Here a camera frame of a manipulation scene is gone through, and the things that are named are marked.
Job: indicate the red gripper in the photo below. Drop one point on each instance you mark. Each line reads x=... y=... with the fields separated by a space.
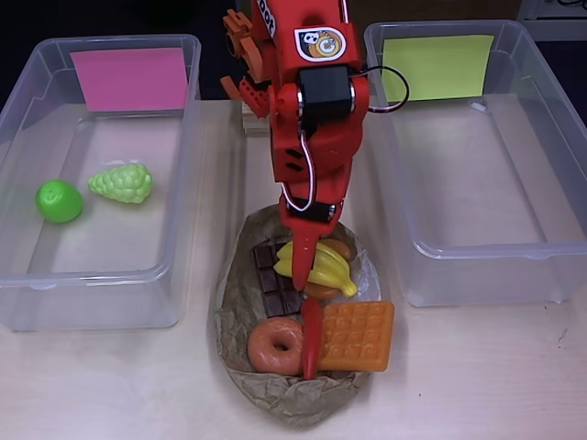
x=311 y=222

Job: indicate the yellow toy banana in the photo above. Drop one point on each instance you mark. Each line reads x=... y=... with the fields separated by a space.
x=330 y=270

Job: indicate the orange toy croissant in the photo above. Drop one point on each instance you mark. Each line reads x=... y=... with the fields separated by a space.
x=323 y=292

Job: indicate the red toy chili pepper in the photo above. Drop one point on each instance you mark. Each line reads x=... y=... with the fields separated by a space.
x=312 y=339

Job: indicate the orange toy waffle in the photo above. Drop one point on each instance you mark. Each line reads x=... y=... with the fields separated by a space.
x=357 y=339

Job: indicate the pale green toy grapes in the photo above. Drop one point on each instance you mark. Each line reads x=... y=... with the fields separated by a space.
x=121 y=183

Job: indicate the green toy apple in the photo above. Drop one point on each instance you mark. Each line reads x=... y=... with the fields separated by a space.
x=58 y=201

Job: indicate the red robot arm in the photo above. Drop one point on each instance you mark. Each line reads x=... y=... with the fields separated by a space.
x=330 y=142

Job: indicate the clear plastic bin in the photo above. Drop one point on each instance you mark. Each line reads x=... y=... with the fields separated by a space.
x=119 y=247
x=481 y=206

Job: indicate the yellow-green paper label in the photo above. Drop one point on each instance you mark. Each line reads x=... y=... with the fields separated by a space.
x=435 y=69

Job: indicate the pink paper label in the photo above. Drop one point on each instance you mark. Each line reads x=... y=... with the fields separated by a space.
x=128 y=80

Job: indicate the brown toy chocolate bar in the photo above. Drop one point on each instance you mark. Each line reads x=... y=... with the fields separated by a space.
x=268 y=279

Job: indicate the clear plastic film sheet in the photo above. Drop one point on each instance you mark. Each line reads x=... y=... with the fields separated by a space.
x=369 y=279

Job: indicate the orange toy doughnut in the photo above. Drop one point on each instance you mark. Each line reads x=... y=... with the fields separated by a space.
x=261 y=348

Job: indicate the crumpled brown paper bag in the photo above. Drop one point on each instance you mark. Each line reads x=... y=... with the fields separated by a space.
x=298 y=403

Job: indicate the wooden base block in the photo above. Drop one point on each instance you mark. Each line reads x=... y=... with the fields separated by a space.
x=254 y=126

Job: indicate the orange printed clamp part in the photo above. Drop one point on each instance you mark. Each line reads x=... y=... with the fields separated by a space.
x=252 y=55

